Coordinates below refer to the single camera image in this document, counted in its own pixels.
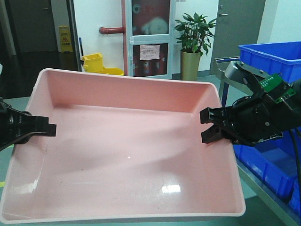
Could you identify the blue plastic crate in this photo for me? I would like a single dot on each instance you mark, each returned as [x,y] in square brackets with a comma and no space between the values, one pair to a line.
[273,162]

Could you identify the grey door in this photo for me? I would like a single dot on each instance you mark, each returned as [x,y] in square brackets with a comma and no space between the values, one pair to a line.
[238,22]

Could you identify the yellow wet floor sign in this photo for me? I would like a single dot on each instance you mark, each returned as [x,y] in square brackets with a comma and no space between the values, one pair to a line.
[65,39]

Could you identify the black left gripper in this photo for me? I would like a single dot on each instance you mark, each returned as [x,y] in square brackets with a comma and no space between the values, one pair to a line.
[18,127]

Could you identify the pink plastic bin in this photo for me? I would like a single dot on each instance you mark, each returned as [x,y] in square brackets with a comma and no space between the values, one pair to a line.
[125,149]

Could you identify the yellow mop bucket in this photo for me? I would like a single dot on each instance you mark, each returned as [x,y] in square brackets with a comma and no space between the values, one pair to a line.
[94,64]

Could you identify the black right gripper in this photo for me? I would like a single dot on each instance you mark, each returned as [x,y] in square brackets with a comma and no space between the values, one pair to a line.
[254,120]

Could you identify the fire hose cabinet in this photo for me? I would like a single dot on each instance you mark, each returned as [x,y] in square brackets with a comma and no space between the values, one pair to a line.
[148,38]

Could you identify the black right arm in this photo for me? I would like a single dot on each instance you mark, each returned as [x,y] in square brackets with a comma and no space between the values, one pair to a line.
[296,86]

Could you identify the metal shelf frame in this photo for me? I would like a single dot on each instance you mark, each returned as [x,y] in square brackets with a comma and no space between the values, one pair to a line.
[274,204]

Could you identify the potted plant gold pot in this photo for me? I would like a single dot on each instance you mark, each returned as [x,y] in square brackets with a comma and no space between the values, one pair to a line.
[196,35]

